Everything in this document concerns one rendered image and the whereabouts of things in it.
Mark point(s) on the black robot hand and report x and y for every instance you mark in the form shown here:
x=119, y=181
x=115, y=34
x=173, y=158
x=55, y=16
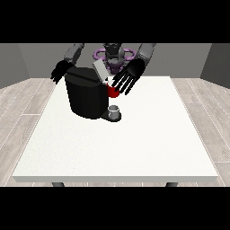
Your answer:
x=131, y=75
x=60, y=70

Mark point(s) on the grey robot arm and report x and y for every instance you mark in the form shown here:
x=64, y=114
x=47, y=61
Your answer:
x=145, y=52
x=73, y=53

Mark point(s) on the red pod holder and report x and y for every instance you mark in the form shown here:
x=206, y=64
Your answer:
x=112, y=91

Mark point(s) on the pale grey machine lid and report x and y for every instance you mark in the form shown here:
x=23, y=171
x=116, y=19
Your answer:
x=99, y=70

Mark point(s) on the black coffee machine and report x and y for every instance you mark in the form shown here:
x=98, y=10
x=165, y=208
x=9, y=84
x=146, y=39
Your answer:
x=85, y=95

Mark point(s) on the grey robot trunk purple rings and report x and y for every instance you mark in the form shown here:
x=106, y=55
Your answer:
x=113, y=57

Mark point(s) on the small grey cup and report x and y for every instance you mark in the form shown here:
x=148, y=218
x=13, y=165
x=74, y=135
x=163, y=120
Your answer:
x=114, y=112

